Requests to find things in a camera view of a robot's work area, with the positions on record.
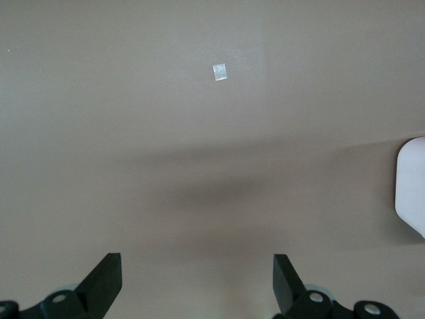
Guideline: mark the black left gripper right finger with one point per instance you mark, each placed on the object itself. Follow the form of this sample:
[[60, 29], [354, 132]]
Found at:
[[289, 292]]

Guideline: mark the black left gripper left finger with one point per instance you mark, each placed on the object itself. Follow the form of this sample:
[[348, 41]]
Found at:
[[96, 289]]

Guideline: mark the small square tape piece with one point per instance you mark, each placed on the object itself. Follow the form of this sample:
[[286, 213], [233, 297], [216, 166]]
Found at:
[[220, 72]]

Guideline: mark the white container lid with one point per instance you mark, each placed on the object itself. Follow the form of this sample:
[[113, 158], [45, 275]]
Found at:
[[411, 186]]

